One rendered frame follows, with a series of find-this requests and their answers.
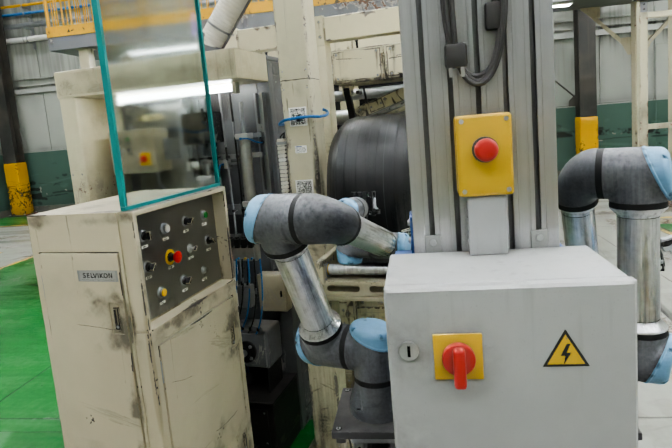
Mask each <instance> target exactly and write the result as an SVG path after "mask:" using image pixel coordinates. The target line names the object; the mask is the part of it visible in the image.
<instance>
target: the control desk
mask: <svg viewBox="0 0 672 448"><path fill-rule="evenodd" d="M27 221H28V228H29V234H30V240H31V246H32V252H33V258H34V264H35V270H36V276H37V282H38V288H39V294H40V300H41V306H42V313H43V319H44V325H45V331H46V337H47V343H48V349H49V355H50V361H51V367H52V373H53V379H54V385H55V392H56V398H57V404H58V410H59V416H60V422H61V428H62V434H63V440H64V446H65V448H254V442H253V433H252V424H251V416H250V407H249V398H248V389H247V380H246V371H245V363H244V354H243V345H242V336H241V327H240V318H239V310H238V301H237V292H236V283H235V279H234V277H235V272H234V263H233V254H232V245H231V237H230V228H229V219H228V210H227V201H226V192H225V186H217V187H213V188H209V189H206V190H202V191H198V192H194V193H191V194H187V195H183V196H179V197H176V198H172V199H168V200H164V201H161V202H157V203H153V204H150V205H146V206H142V207H138V208H135V209H131V210H127V211H121V210H120V204H119V197H118V195H117V196H113V197H108V198H104V199H99V200H95V201H90V202H86V203H81V204H77V205H72V206H68V207H63V208H59V209H54V210H50V211H45V212H41V213H36V214H32V215H27Z"/></svg>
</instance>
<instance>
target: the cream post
mask: <svg viewBox="0 0 672 448"><path fill-rule="evenodd" d="M273 10H274V21H275V31H276V41H277V52H278V62H279V72H280V81H281V82H280V83H281V93H282V104H283V114H284V119H286V118H289V110H288V108H294V107H304V106H306V113H307V115H322V114H323V111H322V100H321V88H320V80H319V79H320V77H319V65H318V53H317V42H316V30H315V19H314V7H313V0H273ZM284 124H285V135H286V145H287V155H288V166H289V176H290V187H291V193H296V183H295V180H307V179H313V190H314V193H316V194H321V195H325V196H327V157H326V146H325V134H324V123H323V117H322V118H307V124H308V125H307V126H295V127H290V121H286V122H284ZM302 145H307V153H295V146H302ZM333 247H334V244H313V245H308V249H309V252H310V254H311V257H312V260H313V262H314V265H315V268H316V261H317V260H318V259H320V258H321V257H322V256H323V255H325V254H326V253H327V252H328V251H330V250H331V249H332V248H333ZM316 270H317V268H316ZM308 373H309V384H310V394H311V404H312V414H313V425H314V435H315V446H316V448H347V441H349V440H348V439H347V440H346V443H337V441H336V439H332V429H333V425H334V421H335V417H336V413H337V409H338V405H339V401H340V397H341V393H342V389H343V388H346V377H345V369H341V368H333V367H326V366H314V365H312V364H308Z"/></svg>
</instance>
